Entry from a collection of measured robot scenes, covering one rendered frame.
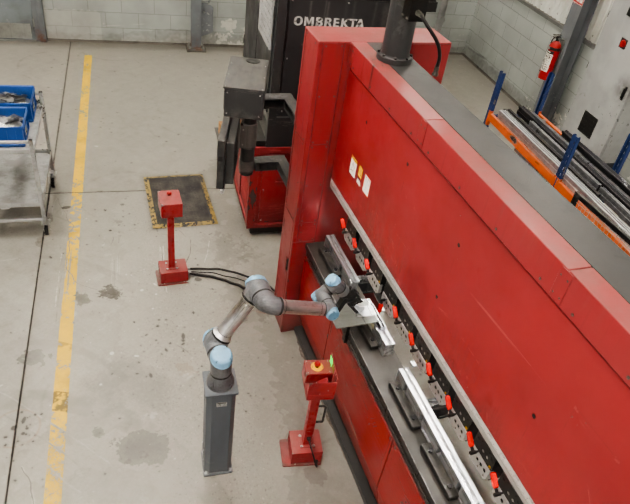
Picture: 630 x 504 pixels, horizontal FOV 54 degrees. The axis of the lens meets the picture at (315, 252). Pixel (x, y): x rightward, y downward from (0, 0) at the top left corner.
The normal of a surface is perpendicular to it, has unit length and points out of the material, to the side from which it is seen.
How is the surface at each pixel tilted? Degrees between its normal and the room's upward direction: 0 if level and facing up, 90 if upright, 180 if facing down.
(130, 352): 0
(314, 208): 90
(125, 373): 0
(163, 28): 90
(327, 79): 90
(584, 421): 90
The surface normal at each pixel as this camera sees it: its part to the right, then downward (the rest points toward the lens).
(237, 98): 0.01, 0.62
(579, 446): -0.94, 0.10
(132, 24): 0.25, 0.62
